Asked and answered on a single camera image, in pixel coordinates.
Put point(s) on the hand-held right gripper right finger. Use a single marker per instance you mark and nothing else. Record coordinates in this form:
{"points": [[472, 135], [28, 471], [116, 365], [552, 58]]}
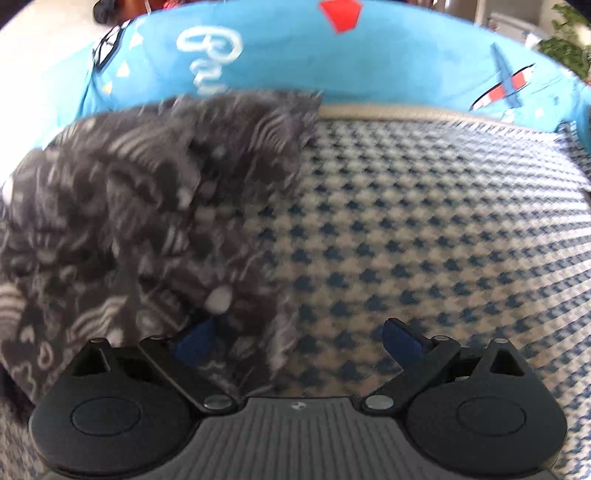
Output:
{"points": [[402, 341]]}

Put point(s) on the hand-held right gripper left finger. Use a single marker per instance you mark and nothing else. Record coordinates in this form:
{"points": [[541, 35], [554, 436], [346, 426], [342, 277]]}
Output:
{"points": [[198, 337]]}

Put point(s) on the grey doodle-print fleece jacket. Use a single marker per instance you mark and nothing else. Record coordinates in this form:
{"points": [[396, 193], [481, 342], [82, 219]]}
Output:
{"points": [[138, 207]]}

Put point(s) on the houndstooth woven mat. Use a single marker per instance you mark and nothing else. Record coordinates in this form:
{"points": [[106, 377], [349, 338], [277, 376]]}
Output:
{"points": [[415, 230]]}

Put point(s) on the blue printed quilt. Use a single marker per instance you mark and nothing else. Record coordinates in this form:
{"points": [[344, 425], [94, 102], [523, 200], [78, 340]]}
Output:
{"points": [[369, 60]]}

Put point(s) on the green potted plant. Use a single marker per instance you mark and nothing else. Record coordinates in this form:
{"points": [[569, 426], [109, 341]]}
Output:
{"points": [[565, 50]]}

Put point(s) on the white cabinet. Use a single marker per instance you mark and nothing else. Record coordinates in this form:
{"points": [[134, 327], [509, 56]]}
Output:
{"points": [[512, 25]]}

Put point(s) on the brown wooden chair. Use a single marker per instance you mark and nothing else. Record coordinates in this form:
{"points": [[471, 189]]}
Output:
{"points": [[134, 7]]}

